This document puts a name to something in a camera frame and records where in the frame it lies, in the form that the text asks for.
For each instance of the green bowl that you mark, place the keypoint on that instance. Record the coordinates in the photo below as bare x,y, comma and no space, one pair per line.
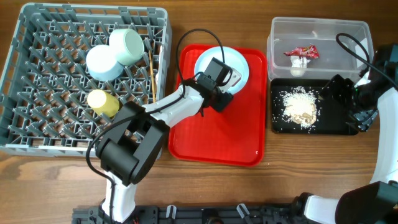
127,46

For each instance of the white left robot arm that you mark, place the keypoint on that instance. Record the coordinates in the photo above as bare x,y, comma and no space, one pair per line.
129,147

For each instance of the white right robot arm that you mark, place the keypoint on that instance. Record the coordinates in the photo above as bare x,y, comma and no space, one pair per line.
377,201

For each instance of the grey plastic dishwasher rack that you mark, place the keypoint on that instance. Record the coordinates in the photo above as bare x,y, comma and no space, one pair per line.
45,81

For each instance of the wooden chopstick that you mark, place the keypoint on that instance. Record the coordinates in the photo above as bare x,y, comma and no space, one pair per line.
152,77

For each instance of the crumpled white tissue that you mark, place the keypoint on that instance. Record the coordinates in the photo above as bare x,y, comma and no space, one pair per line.
299,65

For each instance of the red plastic tray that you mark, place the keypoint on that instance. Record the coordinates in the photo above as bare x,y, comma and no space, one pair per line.
234,136

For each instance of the clear plastic waste bin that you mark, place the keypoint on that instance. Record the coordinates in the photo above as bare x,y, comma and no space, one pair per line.
288,33

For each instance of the light blue bowl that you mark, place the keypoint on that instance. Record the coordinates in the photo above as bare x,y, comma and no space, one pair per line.
102,64

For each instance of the yellow plastic cup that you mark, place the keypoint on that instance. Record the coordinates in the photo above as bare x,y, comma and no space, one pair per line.
103,103

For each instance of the light blue round plate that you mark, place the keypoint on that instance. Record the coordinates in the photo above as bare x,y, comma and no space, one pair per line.
233,59

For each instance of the red snack wrapper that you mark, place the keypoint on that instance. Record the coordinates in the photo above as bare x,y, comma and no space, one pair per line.
310,52

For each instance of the white plastic fork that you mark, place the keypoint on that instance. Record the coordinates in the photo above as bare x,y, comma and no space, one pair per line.
157,76

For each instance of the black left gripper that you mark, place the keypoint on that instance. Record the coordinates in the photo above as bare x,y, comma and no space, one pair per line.
221,104

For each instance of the black food waste tray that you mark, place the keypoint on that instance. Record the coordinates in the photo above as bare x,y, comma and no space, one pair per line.
330,118

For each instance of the pile of rice waste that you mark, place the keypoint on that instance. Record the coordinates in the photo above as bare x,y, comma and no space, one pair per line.
297,105

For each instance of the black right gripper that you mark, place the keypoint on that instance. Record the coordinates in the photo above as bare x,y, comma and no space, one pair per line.
346,85

